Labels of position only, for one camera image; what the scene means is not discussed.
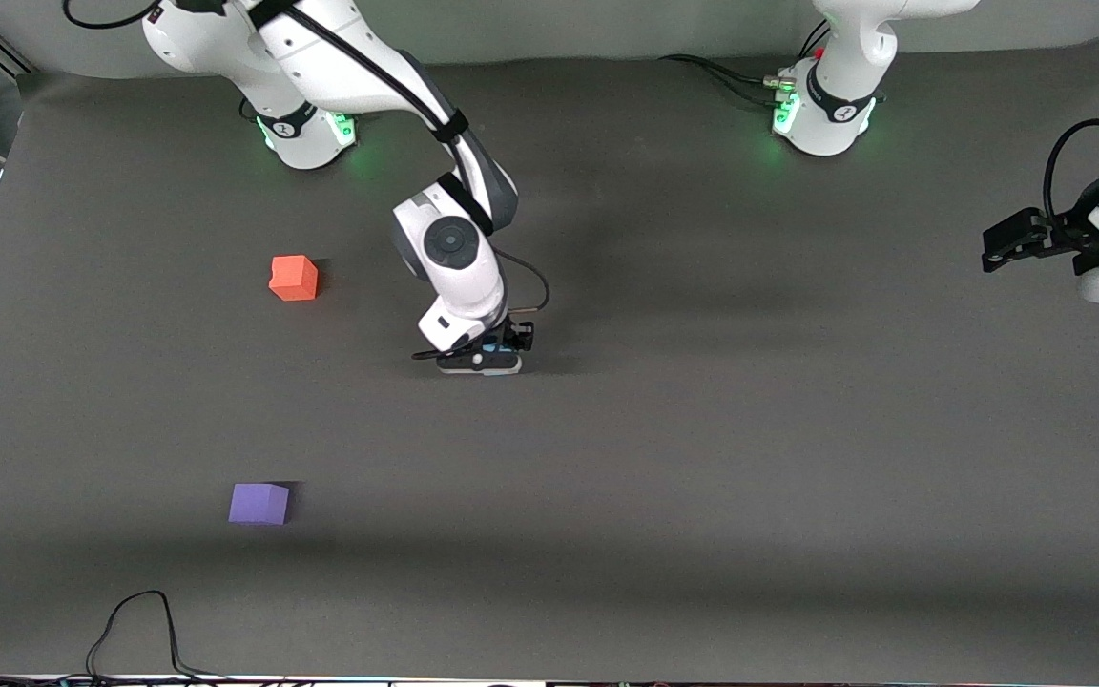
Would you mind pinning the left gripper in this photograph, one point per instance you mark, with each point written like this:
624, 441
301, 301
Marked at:
1057, 234

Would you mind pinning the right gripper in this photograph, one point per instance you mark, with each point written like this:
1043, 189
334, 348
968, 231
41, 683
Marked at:
515, 336

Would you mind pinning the blue foam block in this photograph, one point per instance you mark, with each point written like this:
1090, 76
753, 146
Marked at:
497, 361

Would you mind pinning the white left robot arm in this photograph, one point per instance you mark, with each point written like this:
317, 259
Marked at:
840, 86

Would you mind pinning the orange foam block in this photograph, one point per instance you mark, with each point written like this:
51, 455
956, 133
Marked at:
294, 277

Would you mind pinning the purple foam block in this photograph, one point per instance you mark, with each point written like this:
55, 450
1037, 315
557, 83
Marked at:
259, 504

